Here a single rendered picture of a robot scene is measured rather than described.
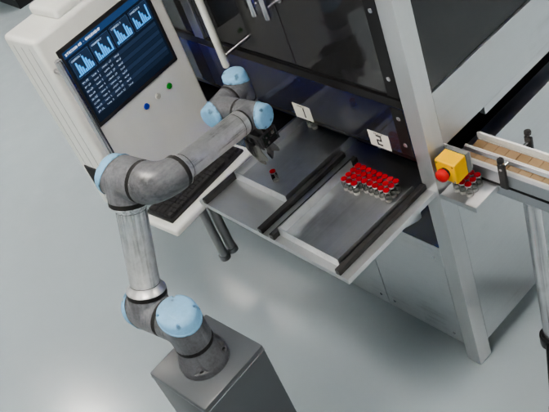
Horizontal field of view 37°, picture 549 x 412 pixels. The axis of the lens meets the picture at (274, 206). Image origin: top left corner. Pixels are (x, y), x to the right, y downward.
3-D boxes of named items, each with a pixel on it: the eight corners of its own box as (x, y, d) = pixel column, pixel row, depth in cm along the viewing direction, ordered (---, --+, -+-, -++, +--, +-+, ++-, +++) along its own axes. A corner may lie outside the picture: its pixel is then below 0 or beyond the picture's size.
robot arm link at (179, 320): (194, 361, 230) (176, 331, 221) (161, 346, 238) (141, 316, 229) (220, 329, 235) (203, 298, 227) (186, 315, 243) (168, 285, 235)
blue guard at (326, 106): (82, 33, 376) (64, -2, 365) (416, 157, 246) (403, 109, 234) (82, 33, 376) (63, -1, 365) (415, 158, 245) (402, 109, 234)
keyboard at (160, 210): (217, 143, 316) (216, 138, 314) (244, 151, 307) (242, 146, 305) (146, 213, 298) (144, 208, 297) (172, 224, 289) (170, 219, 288)
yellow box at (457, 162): (453, 162, 245) (448, 144, 240) (473, 169, 240) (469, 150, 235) (437, 178, 242) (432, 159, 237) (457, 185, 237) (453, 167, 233)
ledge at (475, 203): (469, 170, 255) (468, 165, 254) (505, 183, 246) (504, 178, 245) (441, 199, 250) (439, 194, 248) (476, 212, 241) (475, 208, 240)
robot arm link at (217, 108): (222, 113, 235) (244, 88, 240) (194, 107, 242) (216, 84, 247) (232, 133, 240) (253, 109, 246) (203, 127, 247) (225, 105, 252)
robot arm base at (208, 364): (204, 389, 234) (191, 369, 228) (171, 367, 244) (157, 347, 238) (239, 350, 241) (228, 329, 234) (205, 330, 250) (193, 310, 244)
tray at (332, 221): (352, 168, 269) (350, 160, 267) (414, 194, 252) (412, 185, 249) (280, 235, 257) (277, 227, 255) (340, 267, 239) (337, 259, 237)
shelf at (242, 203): (296, 121, 301) (294, 116, 300) (452, 180, 254) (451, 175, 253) (200, 204, 283) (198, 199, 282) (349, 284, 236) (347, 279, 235)
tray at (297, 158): (304, 120, 296) (301, 112, 294) (357, 140, 279) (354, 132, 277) (237, 179, 284) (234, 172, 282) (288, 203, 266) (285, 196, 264)
